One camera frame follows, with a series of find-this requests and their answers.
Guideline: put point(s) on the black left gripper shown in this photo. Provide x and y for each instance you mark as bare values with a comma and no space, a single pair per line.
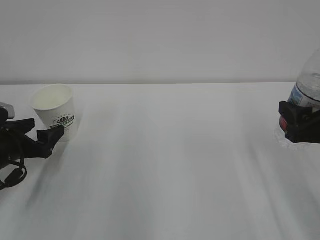
9,144

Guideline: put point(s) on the clear water bottle red label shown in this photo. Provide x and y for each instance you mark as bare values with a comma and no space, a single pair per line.
305,93

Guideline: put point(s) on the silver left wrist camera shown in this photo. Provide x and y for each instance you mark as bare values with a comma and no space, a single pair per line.
9,108

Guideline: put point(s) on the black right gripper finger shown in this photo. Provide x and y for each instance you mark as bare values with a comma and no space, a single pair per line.
300,124

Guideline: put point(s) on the white paper cup green logo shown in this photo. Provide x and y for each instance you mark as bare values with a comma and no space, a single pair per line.
54,105

